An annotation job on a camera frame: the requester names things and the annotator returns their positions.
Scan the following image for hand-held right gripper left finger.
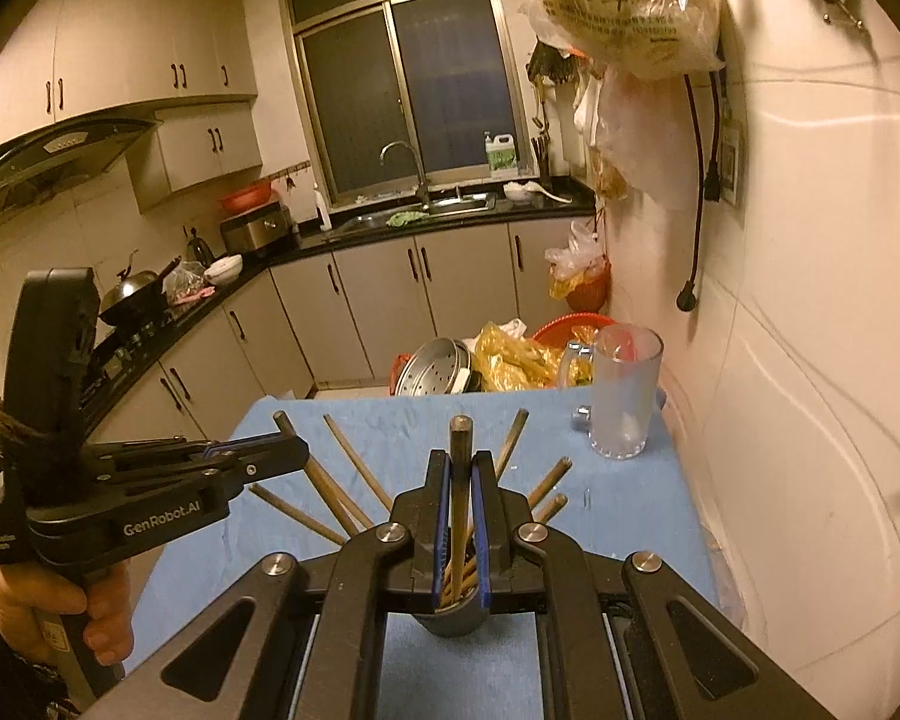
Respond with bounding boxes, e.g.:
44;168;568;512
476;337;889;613
82;450;455;720

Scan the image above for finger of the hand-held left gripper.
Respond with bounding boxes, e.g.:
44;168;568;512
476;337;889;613
90;439;310;515
82;433;286;467

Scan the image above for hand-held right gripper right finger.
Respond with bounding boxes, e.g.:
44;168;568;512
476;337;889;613
469;450;833;720

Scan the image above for thick single wooden chopstick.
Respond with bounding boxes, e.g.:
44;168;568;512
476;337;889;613
448;415;475;608

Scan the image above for group of wooden chopsticks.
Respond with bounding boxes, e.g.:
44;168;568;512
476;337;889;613
249;409;572;608

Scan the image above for black chopstick holder cup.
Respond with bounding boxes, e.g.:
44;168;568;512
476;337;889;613
412;592;490;638

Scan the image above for person's left hand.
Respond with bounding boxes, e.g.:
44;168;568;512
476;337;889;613
0;561;132;667

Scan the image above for gas stove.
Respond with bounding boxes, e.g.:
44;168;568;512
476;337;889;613
82;300;196;406

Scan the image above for black wok with lid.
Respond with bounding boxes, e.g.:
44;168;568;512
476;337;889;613
97;255;182;327

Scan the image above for blue tablecloth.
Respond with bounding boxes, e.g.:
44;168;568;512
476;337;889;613
124;390;721;720

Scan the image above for small clear plastic bag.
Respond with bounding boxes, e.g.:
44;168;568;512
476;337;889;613
163;261;209;297

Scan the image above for yellow plastic bag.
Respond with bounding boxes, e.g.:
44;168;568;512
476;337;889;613
471;321;593;392

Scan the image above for clear glass pitcher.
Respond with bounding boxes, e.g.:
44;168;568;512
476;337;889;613
555;324;665;460

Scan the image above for beige lower cabinets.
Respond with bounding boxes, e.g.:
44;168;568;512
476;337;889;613
82;217;608;451

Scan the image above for beige cabinets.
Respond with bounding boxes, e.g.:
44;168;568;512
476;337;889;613
82;217;608;451
0;0;260;158

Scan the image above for black range hood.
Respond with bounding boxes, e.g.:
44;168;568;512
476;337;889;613
0;118;158;241

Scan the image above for black countertop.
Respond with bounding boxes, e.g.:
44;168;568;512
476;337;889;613
82;176;597;436

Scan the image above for steel countertop appliance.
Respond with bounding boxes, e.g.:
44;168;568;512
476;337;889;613
219;201;295;256

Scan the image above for red colander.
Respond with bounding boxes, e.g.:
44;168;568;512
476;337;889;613
531;313;638;362

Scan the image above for red plastic basin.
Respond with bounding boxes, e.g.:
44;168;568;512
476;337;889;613
219;184;280;212

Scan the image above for white plastic bag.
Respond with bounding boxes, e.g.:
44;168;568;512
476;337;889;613
546;221;608;278

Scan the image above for steel sink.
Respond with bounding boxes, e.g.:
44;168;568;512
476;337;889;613
326;191;500;237

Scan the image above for beige upper cabinets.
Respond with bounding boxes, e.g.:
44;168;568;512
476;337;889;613
0;0;260;158

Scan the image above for chrome faucet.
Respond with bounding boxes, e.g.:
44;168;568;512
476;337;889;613
380;140;433;207

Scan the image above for white bowl with ladle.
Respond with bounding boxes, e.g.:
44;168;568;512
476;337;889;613
502;180;572;205

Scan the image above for green detergent jug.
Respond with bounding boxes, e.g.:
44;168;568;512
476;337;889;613
484;131;520;179

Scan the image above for kitchen window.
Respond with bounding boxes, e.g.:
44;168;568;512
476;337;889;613
281;0;532;200

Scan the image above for hanging clear plastic bags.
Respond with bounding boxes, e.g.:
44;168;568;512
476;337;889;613
574;67;695;202

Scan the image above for plastic bag of flatbread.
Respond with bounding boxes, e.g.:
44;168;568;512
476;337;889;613
521;0;725;80

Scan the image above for small beige wall cabinet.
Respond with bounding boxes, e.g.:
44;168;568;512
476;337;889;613
131;101;263;212

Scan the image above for black power cable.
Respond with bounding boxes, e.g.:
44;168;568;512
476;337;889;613
676;71;725;314

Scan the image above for wall socket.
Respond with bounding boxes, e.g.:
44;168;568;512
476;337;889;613
718;116;743;207

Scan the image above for wall utensil shelf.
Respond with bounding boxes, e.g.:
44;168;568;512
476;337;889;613
526;41;586;87

